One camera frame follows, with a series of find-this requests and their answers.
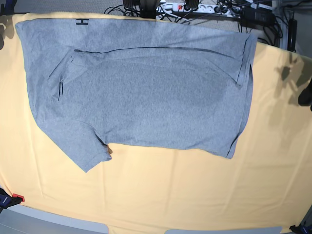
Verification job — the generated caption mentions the yellow table cloth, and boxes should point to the yellow table cloth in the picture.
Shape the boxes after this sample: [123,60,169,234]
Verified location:
[0,13,312,234]

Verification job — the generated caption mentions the red black clamp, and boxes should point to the red black clamp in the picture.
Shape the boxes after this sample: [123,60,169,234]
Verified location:
[0,188,25,213]

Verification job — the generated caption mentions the black clamp right corner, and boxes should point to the black clamp right corner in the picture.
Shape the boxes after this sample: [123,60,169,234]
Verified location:
[290,225,312,234]

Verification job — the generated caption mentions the white power strip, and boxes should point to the white power strip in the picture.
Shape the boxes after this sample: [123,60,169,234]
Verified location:
[157,1,240,18]

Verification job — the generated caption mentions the grey t-shirt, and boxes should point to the grey t-shirt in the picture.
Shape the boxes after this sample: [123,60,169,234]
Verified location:
[15,19,257,172]

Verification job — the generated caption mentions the black power adapter box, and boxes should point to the black power adapter box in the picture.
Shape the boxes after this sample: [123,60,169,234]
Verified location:
[240,7,275,26]

